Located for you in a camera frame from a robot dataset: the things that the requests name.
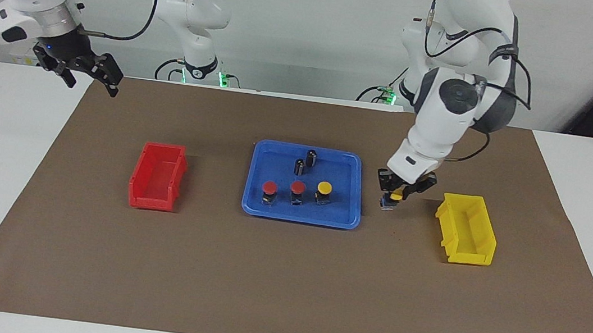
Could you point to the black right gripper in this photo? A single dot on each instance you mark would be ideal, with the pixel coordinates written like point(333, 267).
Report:
point(65, 47)

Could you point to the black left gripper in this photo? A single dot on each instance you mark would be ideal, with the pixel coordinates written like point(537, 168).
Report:
point(385, 178)

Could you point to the red plastic storage bin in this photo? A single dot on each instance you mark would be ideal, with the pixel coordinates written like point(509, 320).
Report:
point(156, 177)

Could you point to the red push button switch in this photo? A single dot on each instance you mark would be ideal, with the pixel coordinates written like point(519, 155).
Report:
point(298, 187)
point(269, 187)

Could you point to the yellow plastic storage bin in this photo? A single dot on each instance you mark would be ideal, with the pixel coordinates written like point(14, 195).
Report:
point(470, 250)

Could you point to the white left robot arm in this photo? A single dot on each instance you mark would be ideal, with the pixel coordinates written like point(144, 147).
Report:
point(450, 112)

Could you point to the brown paper table mat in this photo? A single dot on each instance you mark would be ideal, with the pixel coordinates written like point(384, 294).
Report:
point(281, 289)

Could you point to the small black cylinder capacitor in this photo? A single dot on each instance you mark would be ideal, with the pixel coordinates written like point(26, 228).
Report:
point(312, 157)
point(299, 168)

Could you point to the blue plastic tray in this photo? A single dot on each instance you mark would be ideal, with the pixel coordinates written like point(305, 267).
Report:
point(344, 213)

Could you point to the small white box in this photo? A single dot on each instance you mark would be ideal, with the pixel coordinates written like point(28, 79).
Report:
point(24, 60)

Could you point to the yellow push button switch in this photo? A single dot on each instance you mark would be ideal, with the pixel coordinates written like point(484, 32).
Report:
point(324, 187)
point(396, 197)

